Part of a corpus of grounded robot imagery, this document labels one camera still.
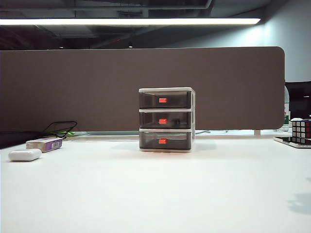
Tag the white plastic drawer cabinet frame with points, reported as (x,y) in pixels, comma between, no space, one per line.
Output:
(167,89)

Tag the brown desk partition panel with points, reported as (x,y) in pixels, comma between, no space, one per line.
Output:
(97,92)

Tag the long ceiling light strip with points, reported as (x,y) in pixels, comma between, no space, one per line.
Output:
(145,21)

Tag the tissue pack purple print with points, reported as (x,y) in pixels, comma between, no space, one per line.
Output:
(41,144)

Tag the clear bottle green label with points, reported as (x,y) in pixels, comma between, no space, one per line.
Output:
(287,119)

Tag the white earbuds case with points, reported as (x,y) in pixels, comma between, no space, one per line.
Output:
(24,155)

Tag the white framed dark tray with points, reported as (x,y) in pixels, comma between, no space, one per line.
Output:
(291,143)

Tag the black monitor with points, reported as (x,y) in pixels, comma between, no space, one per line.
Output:
(298,102)

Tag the black Rubik's cube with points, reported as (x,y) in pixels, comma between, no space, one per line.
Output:
(301,129)

